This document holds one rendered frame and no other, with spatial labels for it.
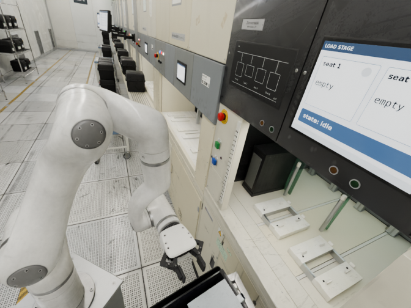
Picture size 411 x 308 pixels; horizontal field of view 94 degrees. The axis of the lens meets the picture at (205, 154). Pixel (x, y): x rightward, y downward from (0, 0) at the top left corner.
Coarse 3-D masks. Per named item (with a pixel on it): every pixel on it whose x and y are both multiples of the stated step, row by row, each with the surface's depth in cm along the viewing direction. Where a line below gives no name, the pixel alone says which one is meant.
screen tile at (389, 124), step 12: (396, 72) 33; (408, 72) 32; (384, 84) 34; (396, 84) 33; (408, 84) 32; (372, 96) 36; (396, 96) 33; (408, 96) 32; (372, 108) 36; (360, 120) 38; (372, 120) 37; (384, 120) 35; (396, 120) 34; (408, 120) 32; (384, 132) 35; (396, 132) 34; (408, 132) 32; (408, 144) 32
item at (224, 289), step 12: (216, 276) 65; (192, 288) 60; (204, 288) 65; (216, 288) 52; (228, 288) 52; (180, 300) 58; (192, 300) 64; (204, 300) 49; (216, 300) 49; (228, 300) 50; (240, 300) 57
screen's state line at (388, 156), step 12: (300, 120) 51; (312, 120) 48; (324, 120) 45; (324, 132) 45; (336, 132) 43; (348, 132) 41; (348, 144) 41; (360, 144) 39; (372, 144) 37; (384, 144) 35; (372, 156) 37; (384, 156) 36; (396, 156) 34; (408, 156) 33; (396, 168) 34; (408, 168) 33
